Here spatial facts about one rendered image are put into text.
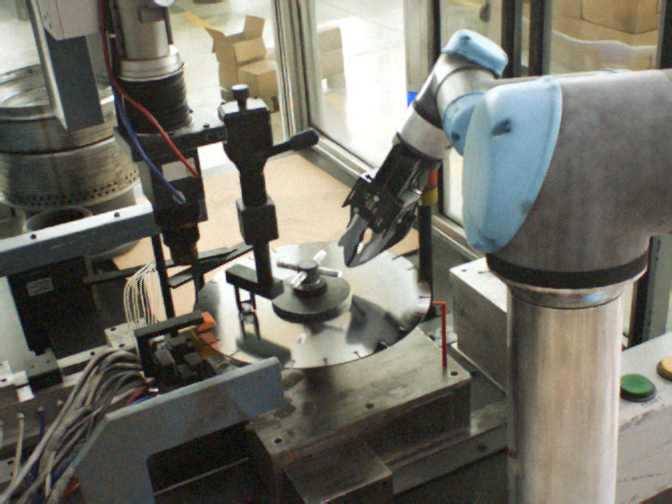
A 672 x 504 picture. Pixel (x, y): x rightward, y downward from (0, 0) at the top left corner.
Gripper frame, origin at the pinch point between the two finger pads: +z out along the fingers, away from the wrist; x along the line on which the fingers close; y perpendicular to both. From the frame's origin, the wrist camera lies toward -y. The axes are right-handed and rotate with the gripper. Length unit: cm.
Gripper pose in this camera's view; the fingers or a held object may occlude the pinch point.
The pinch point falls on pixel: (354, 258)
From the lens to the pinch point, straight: 124.6
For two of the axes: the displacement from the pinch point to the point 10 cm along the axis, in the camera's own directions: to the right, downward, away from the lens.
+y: -4.4, 2.6, -8.6
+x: 7.7, 6.0, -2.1
